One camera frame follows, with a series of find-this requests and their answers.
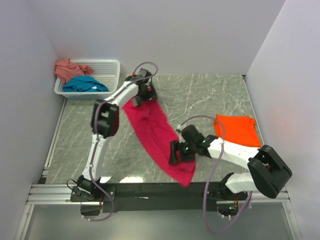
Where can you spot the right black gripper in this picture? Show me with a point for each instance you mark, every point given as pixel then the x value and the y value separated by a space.
pixel 176 146

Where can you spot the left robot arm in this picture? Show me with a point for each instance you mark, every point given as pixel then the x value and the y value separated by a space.
pixel 105 123

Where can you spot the magenta t-shirt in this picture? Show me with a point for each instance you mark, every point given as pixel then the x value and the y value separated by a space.
pixel 154 132

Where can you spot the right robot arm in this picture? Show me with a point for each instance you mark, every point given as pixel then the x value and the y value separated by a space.
pixel 266 173

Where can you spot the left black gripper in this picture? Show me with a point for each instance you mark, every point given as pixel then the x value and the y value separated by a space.
pixel 152 95

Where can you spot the teal blue t-shirt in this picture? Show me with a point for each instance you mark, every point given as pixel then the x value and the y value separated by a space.
pixel 81 84

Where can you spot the folded orange t-shirt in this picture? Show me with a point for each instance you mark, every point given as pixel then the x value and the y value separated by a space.
pixel 237 129

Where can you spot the white plastic basket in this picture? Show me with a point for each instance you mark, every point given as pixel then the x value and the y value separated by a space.
pixel 107 72

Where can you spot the salmon pink t-shirt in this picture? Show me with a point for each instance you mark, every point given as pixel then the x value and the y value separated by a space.
pixel 66 70

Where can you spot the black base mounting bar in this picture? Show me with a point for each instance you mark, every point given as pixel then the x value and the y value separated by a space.
pixel 115 197

